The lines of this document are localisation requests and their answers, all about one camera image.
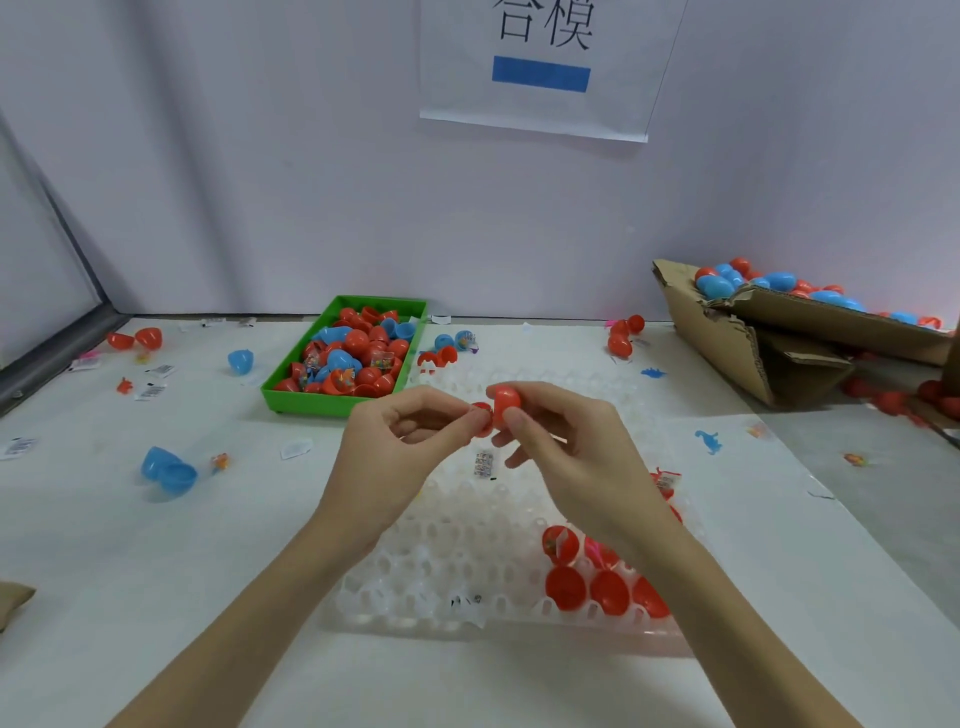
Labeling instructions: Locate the person's left hand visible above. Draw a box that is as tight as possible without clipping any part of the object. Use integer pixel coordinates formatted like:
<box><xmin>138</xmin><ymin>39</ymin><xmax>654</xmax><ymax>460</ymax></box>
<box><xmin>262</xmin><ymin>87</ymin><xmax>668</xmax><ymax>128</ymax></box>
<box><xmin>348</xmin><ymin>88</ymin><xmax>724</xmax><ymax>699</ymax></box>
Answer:
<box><xmin>307</xmin><ymin>384</ymin><xmax>494</xmax><ymax>575</ymax></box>

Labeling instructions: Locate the person's right hand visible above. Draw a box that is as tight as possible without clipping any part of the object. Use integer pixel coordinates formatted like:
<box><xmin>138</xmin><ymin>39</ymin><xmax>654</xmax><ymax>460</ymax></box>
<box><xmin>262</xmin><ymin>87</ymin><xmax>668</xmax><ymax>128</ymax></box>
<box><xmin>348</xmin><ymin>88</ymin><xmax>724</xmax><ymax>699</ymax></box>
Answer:
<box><xmin>487</xmin><ymin>381</ymin><xmax>684</xmax><ymax>569</ymax></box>

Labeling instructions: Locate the pile of capsule halves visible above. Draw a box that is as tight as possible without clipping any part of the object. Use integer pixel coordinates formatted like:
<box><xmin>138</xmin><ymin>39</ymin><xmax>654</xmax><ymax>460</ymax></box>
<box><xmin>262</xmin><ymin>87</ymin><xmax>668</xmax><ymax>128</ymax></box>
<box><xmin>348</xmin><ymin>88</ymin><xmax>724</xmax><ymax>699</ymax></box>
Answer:
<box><xmin>276</xmin><ymin>304</ymin><xmax>419</xmax><ymax>398</ymax></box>

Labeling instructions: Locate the small capsule cluster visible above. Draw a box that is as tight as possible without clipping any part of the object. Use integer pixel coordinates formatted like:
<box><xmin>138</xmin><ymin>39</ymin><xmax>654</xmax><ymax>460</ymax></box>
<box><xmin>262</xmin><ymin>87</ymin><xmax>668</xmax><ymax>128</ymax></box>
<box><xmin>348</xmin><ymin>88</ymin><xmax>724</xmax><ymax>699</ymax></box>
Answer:
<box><xmin>418</xmin><ymin>330</ymin><xmax>480</xmax><ymax>368</ymax></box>

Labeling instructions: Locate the cardboard box of capsules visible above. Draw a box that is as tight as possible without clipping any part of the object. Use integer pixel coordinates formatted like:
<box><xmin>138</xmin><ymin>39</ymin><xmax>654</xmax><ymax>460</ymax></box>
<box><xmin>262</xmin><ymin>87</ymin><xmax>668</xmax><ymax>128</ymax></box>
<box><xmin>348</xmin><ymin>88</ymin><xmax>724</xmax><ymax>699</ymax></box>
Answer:
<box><xmin>652</xmin><ymin>259</ymin><xmax>954</xmax><ymax>411</ymax></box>

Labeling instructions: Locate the blue egg shell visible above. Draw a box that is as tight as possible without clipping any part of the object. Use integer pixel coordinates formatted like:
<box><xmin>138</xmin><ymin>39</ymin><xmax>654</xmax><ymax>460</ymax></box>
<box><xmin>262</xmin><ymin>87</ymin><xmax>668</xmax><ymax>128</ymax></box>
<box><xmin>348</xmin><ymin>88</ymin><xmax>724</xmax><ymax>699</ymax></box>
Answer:
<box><xmin>141</xmin><ymin>445</ymin><xmax>200</xmax><ymax>497</ymax></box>

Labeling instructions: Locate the pile of finished eggs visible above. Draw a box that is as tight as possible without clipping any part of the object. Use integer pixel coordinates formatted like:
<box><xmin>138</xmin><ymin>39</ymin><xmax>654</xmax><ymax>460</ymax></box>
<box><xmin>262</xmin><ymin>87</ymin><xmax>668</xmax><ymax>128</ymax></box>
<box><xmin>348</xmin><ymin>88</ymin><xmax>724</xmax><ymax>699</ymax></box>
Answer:
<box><xmin>693</xmin><ymin>258</ymin><xmax>947</xmax><ymax>332</ymax></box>

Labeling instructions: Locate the person's left forearm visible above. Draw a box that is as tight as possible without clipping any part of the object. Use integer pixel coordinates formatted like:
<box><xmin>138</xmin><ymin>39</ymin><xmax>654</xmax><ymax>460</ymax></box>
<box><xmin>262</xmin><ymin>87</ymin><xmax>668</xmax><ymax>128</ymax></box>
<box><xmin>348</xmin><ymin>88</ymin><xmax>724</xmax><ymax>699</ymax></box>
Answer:
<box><xmin>108</xmin><ymin>525</ymin><xmax>369</xmax><ymax>728</ymax></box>

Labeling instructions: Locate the person's right forearm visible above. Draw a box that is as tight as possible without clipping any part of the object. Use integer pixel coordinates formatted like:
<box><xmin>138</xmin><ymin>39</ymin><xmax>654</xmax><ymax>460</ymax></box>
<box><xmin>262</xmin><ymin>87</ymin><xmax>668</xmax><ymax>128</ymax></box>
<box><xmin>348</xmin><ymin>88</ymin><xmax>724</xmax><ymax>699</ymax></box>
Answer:
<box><xmin>622</xmin><ymin>525</ymin><xmax>864</xmax><ymax>728</ymax></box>

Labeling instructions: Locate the clear plastic egg tray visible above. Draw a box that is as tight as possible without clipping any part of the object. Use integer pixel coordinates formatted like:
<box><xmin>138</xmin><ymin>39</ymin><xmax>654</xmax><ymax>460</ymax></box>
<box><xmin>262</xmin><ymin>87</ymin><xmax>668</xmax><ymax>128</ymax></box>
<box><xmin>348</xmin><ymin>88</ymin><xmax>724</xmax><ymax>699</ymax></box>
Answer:
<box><xmin>333</xmin><ymin>367</ymin><xmax>707</xmax><ymax>654</ymax></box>

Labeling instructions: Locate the green plastic tray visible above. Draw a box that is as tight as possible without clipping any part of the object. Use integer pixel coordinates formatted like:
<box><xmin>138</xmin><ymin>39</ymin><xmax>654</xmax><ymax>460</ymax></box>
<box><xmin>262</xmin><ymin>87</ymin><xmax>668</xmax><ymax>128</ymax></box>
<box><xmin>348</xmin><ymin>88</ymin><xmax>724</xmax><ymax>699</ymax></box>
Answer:
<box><xmin>262</xmin><ymin>294</ymin><xmax>429</xmax><ymax>417</ymax></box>

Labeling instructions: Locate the flat brown cardboard sheet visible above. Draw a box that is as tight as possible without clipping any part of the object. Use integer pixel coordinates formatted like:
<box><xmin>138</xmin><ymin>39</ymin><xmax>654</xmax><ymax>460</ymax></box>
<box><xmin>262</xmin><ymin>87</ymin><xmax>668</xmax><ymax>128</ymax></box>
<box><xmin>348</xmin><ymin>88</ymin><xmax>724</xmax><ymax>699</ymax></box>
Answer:
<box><xmin>0</xmin><ymin>582</ymin><xmax>36</xmax><ymax>632</ymax></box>

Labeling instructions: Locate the white paper sign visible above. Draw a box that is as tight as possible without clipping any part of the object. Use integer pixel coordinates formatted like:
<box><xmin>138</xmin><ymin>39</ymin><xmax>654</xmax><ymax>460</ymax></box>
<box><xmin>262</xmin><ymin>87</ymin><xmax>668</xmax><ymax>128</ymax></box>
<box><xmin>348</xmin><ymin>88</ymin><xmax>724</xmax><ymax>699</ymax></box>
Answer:
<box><xmin>418</xmin><ymin>0</ymin><xmax>690</xmax><ymax>146</ymax></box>

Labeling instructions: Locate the clear triangular panel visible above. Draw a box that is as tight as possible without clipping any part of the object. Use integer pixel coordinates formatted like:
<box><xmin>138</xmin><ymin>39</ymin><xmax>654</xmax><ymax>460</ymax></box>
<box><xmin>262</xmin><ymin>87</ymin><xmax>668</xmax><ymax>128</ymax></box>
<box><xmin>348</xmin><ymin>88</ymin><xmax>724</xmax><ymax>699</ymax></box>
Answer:
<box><xmin>0</xmin><ymin>120</ymin><xmax>107</xmax><ymax>369</ymax></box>

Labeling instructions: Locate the grey metal rail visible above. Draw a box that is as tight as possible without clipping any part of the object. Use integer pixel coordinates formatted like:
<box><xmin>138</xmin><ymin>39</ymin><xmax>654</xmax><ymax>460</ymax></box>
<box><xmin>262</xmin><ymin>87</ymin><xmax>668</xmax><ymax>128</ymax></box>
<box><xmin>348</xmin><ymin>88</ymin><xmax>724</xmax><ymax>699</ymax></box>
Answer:
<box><xmin>0</xmin><ymin>307</ymin><xmax>125</xmax><ymax>414</ymax></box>

